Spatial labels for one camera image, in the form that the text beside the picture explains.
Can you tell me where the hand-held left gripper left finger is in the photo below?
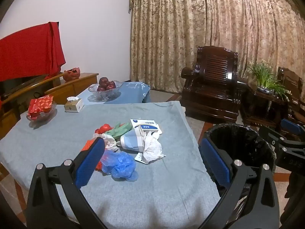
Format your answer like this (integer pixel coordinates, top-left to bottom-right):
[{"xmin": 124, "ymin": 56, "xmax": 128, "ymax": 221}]
[{"xmin": 26, "ymin": 137, "xmax": 106, "ymax": 229}]

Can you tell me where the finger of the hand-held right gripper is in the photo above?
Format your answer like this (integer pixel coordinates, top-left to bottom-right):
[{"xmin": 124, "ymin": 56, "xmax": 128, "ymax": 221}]
[
  {"xmin": 280, "ymin": 119, "xmax": 305, "ymax": 136},
  {"xmin": 258, "ymin": 126, "xmax": 287, "ymax": 148}
]

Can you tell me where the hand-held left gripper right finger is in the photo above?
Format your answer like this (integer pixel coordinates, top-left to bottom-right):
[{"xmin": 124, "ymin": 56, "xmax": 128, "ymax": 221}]
[{"xmin": 198, "ymin": 137, "xmax": 280, "ymax": 229}]

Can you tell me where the orange foam net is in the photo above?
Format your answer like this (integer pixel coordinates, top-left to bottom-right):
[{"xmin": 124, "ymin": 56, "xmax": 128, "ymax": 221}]
[{"xmin": 81, "ymin": 139, "xmax": 103, "ymax": 171}]

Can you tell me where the white plastic bag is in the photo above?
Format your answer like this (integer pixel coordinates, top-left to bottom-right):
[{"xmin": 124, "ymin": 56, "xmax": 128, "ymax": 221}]
[{"xmin": 92, "ymin": 134, "xmax": 118, "ymax": 152}]

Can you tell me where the blue plastic bag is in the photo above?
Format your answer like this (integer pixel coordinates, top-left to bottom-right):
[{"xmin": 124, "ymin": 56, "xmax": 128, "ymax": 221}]
[{"xmin": 100, "ymin": 150, "xmax": 139, "ymax": 182}]

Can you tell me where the red wrapper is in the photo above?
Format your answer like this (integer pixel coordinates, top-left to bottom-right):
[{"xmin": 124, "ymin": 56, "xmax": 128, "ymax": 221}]
[{"xmin": 95, "ymin": 123, "xmax": 112, "ymax": 134}]

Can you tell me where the green rubber glove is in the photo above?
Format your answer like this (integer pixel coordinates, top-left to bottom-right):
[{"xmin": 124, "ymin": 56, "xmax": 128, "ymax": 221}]
[
  {"xmin": 105, "ymin": 127, "xmax": 130, "ymax": 140},
  {"xmin": 112, "ymin": 122, "xmax": 133, "ymax": 133}
]

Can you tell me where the light blue cup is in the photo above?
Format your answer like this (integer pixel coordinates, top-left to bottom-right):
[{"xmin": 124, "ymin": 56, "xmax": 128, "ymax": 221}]
[{"xmin": 120, "ymin": 129, "xmax": 148, "ymax": 152}]

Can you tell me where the white tissue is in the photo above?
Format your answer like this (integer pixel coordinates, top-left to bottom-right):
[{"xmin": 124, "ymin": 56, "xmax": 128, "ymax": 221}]
[{"xmin": 142, "ymin": 132, "xmax": 166, "ymax": 164}]

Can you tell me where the blue and white box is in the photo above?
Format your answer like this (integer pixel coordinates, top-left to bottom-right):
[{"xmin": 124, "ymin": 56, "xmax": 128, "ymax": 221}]
[{"xmin": 130, "ymin": 119, "xmax": 163, "ymax": 135}]

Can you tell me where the dark wooden side table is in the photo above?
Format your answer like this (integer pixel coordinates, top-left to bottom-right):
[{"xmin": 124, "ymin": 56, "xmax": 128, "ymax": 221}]
[{"xmin": 241, "ymin": 83, "xmax": 286, "ymax": 129}]

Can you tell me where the dark wooden armchair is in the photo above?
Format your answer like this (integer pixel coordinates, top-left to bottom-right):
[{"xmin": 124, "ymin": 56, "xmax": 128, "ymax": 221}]
[
  {"xmin": 181, "ymin": 46, "xmax": 247, "ymax": 123},
  {"xmin": 278, "ymin": 67, "xmax": 305, "ymax": 134}
]

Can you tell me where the grey tablecloth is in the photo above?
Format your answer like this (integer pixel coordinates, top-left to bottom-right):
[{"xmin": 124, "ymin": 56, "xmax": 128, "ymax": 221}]
[{"xmin": 0, "ymin": 101, "xmax": 221, "ymax": 229}]

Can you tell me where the potted green plant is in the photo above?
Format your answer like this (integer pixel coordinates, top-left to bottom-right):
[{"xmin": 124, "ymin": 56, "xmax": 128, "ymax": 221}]
[{"xmin": 248, "ymin": 60, "xmax": 290, "ymax": 98}]

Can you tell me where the tissue box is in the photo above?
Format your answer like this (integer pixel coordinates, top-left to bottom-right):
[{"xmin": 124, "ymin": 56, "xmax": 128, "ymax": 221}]
[{"xmin": 64, "ymin": 97, "xmax": 84, "ymax": 113}]

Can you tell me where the glass dish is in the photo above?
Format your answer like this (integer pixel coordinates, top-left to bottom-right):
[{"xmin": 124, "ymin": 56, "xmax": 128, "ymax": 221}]
[{"xmin": 26, "ymin": 101, "xmax": 58, "ymax": 124}]

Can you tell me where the glass fruit bowl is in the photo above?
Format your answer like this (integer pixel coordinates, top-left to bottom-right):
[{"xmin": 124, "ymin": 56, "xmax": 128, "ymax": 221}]
[{"xmin": 88, "ymin": 81, "xmax": 124, "ymax": 101}]

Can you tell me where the red patterned snack packet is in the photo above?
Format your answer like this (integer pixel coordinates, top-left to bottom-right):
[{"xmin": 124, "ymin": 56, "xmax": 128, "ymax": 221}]
[{"xmin": 28, "ymin": 95, "xmax": 54, "ymax": 121}]

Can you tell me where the wooden cabinet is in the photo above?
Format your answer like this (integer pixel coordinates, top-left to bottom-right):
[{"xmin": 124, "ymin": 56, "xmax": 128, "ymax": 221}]
[{"xmin": 0, "ymin": 73, "xmax": 99, "ymax": 139}]

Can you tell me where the red carrier bag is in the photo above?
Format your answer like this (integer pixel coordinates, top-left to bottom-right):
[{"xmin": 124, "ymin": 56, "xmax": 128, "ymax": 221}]
[{"xmin": 63, "ymin": 67, "xmax": 81, "ymax": 81}]

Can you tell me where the black television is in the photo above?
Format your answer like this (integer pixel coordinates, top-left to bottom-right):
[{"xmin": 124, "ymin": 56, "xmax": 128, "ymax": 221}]
[{"xmin": 0, "ymin": 75, "xmax": 48, "ymax": 101}]

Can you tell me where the red cloth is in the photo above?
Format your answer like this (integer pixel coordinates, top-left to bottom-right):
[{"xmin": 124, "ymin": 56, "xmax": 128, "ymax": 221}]
[{"xmin": 0, "ymin": 21, "xmax": 67, "ymax": 83}]

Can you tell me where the patterned beige curtain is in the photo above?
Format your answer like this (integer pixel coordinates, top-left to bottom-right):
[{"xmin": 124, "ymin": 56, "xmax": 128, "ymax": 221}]
[{"xmin": 129, "ymin": 0, "xmax": 305, "ymax": 93}]

